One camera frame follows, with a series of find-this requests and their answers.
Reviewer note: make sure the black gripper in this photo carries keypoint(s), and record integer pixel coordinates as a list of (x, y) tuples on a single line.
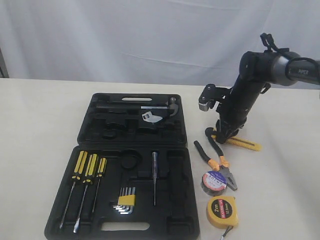
[(232, 118)]

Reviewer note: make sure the yellow utility knife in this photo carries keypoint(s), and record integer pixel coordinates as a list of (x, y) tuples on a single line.
[(236, 141)]

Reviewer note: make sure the black electrical tape roll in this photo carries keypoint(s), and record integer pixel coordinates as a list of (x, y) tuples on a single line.
[(213, 183)]

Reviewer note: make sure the yellow 2m tape measure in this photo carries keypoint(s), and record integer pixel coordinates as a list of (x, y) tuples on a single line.
[(222, 212)]

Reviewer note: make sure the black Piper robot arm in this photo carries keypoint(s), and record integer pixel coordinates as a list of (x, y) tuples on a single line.
[(257, 71)]

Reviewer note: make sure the black plastic tool case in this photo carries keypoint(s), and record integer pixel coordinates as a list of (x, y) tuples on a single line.
[(127, 142)]

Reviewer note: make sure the orange black combination pliers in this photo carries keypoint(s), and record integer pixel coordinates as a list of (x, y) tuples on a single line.
[(223, 166)]

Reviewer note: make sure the clear tester screwdriver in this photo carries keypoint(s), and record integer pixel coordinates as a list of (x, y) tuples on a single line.
[(154, 155)]

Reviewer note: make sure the silver adjustable wrench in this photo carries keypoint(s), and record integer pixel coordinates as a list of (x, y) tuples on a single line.
[(150, 118)]

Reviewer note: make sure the white backdrop curtain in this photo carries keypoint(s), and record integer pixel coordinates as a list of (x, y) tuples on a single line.
[(191, 42)]

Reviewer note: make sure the hex key set yellow holder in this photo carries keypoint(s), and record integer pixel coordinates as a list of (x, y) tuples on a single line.
[(126, 201)]

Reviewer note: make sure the small yellow black screwdriver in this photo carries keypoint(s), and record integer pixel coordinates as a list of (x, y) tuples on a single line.
[(99, 175)]

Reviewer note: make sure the middle yellow black screwdriver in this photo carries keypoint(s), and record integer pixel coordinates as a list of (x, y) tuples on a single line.
[(88, 180)]

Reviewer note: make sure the large yellow black screwdriver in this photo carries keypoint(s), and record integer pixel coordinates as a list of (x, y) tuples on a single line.
[(75, 178)]

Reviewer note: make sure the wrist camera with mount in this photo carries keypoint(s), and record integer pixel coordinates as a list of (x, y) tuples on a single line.
[(211, 95)]

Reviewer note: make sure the claw hammer black handle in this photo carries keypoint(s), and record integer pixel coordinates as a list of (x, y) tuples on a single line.
[(171, 106)]

